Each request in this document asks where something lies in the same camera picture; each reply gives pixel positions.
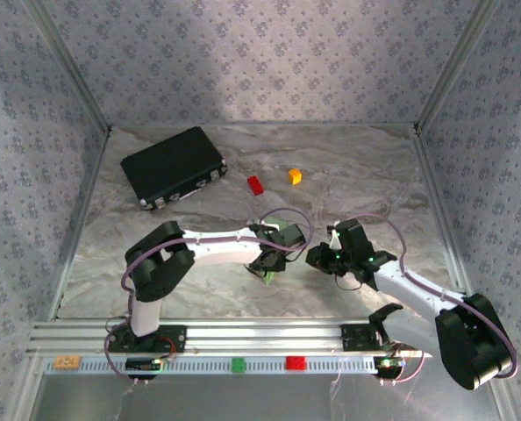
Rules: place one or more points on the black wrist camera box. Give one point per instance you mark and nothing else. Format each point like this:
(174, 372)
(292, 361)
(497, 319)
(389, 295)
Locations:
(353, 237)
(292, 236)

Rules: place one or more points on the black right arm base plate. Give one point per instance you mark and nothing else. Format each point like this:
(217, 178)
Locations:
(357, 337)

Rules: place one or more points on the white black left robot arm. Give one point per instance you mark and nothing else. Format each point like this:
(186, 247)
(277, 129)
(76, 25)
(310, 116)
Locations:
(225, 250)

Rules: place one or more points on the black controller board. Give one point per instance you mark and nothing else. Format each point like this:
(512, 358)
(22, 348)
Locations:
(388, 364)
(142, 365)

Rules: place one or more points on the red studded toy brick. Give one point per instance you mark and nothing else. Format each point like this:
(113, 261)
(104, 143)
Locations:
(295, 363)

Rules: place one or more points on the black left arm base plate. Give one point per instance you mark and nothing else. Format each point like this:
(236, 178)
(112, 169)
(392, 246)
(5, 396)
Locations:
(173, 340)

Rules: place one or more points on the aluminium mounting rail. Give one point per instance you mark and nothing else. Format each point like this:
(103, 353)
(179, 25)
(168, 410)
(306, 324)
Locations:
(265, 335)

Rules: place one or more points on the yellow orange cube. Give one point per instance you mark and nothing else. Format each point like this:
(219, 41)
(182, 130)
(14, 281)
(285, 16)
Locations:
(294, 176)

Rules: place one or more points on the green toy brick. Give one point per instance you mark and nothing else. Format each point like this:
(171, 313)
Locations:
(238, 365)

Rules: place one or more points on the black right controller board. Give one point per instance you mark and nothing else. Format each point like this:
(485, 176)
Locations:
(388, 364)

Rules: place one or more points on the red oblong block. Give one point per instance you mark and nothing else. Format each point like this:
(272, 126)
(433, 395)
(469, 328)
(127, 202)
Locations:
(255, 184)

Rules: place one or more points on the black hard case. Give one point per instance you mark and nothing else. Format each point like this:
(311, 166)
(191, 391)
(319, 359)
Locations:
(168, 164)

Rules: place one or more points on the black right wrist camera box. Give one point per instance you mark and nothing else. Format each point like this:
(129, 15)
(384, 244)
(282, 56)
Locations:
(353, 237)

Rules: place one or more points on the black left controller board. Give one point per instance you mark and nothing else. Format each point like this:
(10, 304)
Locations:
(142, 365)

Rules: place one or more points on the aluminium table edge rail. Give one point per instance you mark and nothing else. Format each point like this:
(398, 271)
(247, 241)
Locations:
(436, 197)
(85, 210)

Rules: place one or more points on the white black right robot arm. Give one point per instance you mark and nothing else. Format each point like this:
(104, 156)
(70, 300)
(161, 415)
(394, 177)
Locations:
(418, 298)

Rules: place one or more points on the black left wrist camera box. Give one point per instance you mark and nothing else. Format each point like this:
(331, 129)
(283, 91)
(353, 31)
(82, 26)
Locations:
(292, 236)

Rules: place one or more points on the aluminium frame post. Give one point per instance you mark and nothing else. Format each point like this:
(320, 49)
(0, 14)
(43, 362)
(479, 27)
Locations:
(74, 66)
(453, 66)

